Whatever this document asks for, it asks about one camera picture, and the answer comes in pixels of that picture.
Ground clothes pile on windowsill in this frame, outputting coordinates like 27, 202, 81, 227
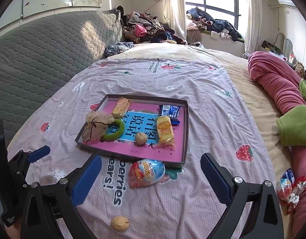
186, 7, 244, 43

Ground pink strawberry print bedsheet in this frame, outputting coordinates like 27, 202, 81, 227
8, 59, 276, 238

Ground pink rolled blanket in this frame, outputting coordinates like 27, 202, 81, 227
248, 51, 306, 236

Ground white air conditioner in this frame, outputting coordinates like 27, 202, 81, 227
278, 0, 295, 7

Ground red egg-shaped candy pack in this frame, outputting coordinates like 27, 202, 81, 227
128, 159, 165, 189

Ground dark shallow tray box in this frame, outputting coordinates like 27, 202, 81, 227
75, 94, 189, 167

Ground red white snack packs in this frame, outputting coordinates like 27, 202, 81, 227
277, 168, 306, 215

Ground orange biscuit packet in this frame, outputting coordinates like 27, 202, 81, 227
112, 98, 130, 119

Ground cream window curtain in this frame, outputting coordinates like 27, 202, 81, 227
162, 0, 186, 40

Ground grey quilted headboard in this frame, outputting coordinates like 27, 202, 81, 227
0, 9, 122, 142

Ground pink and blue book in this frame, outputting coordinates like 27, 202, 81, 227
87, 99, 185, 164

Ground walnut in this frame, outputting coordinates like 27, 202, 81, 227
135, 132, 148, 146
110, 216, 130, 231

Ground green fleece blanket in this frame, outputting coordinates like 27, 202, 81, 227
277, 79, 306, 147

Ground clothes pile beside bed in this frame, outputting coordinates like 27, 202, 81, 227
102, 5, 187, 58

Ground green fuzzy ring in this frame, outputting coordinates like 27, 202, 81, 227
100, 118, 126, 143

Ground beige drawstring mesh pouch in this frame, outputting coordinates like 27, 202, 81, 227
82, 111, 114, 144

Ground person's left hand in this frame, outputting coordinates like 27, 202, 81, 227
5, 219, 22, 239

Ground blue snack packet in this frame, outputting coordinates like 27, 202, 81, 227
159, 105, 180, 126

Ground yellow snack packet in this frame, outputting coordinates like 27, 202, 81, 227
156, 116, 174, 147

